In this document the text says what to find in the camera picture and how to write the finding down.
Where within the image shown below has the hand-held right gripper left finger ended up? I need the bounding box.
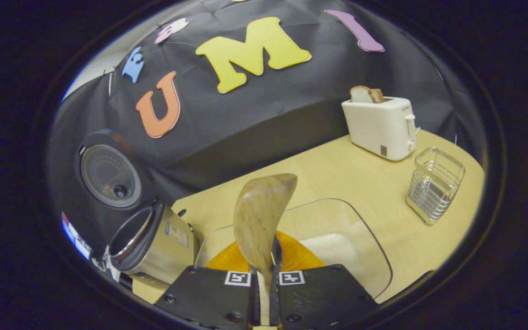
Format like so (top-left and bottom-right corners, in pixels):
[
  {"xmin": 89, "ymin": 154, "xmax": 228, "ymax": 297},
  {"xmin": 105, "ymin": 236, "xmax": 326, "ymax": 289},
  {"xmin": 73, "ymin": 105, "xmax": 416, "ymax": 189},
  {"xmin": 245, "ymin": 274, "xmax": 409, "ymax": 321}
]
[{"xmin": 165, "ymin": 239, "xmax": 262, "ymax": 330}]

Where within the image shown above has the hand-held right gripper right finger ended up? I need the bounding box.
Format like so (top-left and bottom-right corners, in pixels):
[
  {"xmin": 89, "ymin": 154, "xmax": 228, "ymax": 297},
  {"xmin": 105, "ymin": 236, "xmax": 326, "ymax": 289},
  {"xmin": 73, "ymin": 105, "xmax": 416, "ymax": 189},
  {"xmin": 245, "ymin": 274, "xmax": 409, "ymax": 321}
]
[{"xmin": 269, "ymin": 231, "xmax": 380, "ymax": 330}]

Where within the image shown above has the silver black rice cooker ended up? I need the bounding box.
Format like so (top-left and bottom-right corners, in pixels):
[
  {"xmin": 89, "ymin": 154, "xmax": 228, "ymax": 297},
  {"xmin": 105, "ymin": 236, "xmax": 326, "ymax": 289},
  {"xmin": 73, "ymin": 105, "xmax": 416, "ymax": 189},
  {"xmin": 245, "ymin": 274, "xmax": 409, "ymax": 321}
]
[{"xmin": 74, "ymin": 130, "xmax": 200, "ymax": 289}]

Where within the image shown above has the wooden spoon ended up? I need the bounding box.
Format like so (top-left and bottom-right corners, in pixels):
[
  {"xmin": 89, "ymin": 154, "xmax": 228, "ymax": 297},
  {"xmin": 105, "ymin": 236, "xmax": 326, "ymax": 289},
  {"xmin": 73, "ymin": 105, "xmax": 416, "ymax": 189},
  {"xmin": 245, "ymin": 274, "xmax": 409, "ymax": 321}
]
[{"xmin": 233, "ymin": 173, "xmax": 298, "ymax": 330}]

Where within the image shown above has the metal wire chopstick holder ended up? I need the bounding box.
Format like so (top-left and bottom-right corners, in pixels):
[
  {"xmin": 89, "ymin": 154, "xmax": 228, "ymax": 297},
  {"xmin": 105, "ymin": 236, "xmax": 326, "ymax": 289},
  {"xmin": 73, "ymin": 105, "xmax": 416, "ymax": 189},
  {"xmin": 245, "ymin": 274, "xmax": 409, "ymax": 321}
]
[{"xmin": 406, "ymin": 147, "xmax": 466, "ymax": 226}]

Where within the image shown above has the clear glass dish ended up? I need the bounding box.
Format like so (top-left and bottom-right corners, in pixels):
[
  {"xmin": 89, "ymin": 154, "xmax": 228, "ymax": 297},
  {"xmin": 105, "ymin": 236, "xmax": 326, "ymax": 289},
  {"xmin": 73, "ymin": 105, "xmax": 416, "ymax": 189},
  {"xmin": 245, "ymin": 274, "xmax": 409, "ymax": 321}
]
[{"xmin": 194, "ymin": 198, "xmax": 393, "ymax": 301}]

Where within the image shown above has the computer monitor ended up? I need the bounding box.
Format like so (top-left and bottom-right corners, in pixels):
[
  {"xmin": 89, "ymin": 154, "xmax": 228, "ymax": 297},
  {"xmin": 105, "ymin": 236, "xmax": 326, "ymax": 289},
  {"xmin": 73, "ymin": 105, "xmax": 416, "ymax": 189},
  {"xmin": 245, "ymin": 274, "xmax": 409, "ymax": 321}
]
[{"xmin": 61, "ymin": 211, "xmax": 93, "ymax": 261}]

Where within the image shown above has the white toaster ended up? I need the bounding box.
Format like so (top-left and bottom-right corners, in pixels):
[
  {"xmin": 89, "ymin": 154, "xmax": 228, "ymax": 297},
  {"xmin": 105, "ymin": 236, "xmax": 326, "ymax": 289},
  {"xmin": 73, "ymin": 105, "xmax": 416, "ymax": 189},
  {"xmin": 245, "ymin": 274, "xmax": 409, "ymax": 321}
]
[{"xmin": 341, "ymin": 96, "xmax": 418, "ymax": 161}]

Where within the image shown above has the black backdrop cloth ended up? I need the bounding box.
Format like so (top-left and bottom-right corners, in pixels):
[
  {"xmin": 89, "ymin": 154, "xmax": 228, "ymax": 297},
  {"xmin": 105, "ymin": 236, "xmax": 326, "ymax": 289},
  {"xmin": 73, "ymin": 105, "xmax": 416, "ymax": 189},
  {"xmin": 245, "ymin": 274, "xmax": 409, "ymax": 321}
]
[{"xmin": 49, "ymin": 0, "xmax": 457, "ymax": 257}]

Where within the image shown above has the pale bread slice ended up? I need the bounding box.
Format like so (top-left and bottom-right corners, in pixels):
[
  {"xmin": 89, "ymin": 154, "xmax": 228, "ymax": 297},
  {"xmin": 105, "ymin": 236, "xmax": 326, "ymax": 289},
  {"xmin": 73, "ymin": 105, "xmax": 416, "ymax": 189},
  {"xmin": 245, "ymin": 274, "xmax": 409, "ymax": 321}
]
[{"xmin": 350, "ymin": 85, "xmax": 374, "ymax": 104}]

